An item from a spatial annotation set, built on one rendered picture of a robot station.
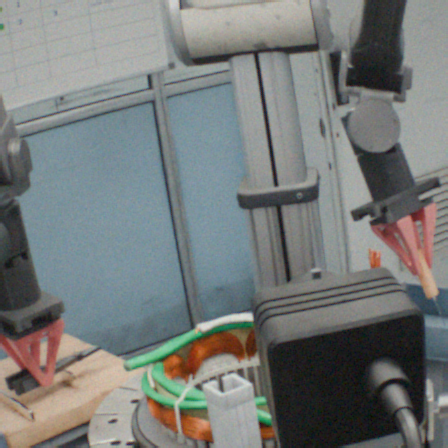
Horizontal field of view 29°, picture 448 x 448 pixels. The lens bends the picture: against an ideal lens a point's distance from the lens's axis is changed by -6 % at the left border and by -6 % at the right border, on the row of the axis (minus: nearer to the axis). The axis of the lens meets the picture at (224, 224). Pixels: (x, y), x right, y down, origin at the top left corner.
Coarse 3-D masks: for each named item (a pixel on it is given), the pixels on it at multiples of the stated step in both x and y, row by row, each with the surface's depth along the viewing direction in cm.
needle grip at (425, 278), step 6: (420, 252) 102; (420, 258) 102; (420, 264) 102; (426, 264) 102; (420, 270) 102; (426, 270) 102; (420, 276) 102; (426, 276) 102; (420, 282) 102; (426, 282) 102; (432, 282) 102; (426, 288) 102; (432, 288) 102; (426, 294) 102; (432, 294) 102
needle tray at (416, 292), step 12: (408, 288) 111; (420, 288) 110; (444, 288) 107; (420, 300) 110; (444, 300) 108; (432, 312) 110; (444, 312) 108; (432, 324) 107; (432, 336) 98; (444, 336) 97; (432, 348) 98; (444, 348) 97; (432, 360) 101; (444, 360) 98; (432, 372) 101; (444, 372) 100; (444, 384) 101; (444, 420) 102; (444, 432) 103; (432, 444) 104; (444, 444) 103
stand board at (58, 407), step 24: (72, 336) 111; (96, 360) 103; (120, 360) 102; (0, 384) 99; (96, 384) 97; (120, 384) 96; (0, 408) 93; (48, 408) 92; (72, 408) 92; (96, 408) 94; (24, 432) 88; (48, 432) 90
